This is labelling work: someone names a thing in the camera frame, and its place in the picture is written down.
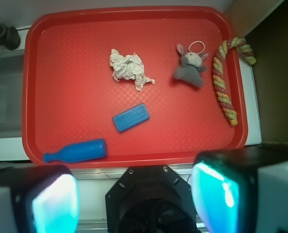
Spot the blue plastic toy bottle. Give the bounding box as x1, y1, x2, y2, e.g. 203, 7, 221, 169
43, 138, 107, 163

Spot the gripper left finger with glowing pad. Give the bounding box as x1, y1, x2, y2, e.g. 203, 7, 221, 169
0, 165, 80, 233

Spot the blue rectangular block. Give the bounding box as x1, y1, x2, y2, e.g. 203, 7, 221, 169
112, 103, 150, 133

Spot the red yellow twisted rope toy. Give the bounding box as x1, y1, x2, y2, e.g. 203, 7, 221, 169
212, 37, 256, 126

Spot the crumpled white paper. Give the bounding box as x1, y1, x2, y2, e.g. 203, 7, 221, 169
109, 49, 156, 92

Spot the dark metal faucet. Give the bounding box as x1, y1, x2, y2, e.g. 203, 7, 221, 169
0, 23, 21, 50

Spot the grey plush bunny toy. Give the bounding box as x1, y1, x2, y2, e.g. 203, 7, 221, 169
173, 41, 208, 88

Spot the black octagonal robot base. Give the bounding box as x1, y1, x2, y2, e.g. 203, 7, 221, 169
105, 165, 200, 233

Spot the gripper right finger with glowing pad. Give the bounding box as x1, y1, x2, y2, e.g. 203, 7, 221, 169
191, 146, 288, 233

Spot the stainless steel sink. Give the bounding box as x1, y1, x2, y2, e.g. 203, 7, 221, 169
0, 50, 24, 139

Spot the red plastic tray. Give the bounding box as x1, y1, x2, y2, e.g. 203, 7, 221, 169
22, 6, 248, 168

